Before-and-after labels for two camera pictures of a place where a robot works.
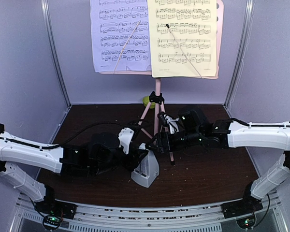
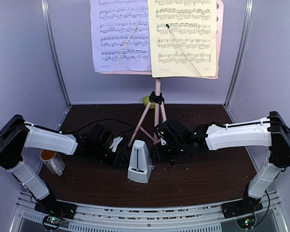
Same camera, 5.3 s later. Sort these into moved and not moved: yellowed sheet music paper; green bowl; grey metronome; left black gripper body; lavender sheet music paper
Moved: grey metronome; left black gripper body
Not moved: green bowl; lavender sheet music paper; yellowed sheet music paper
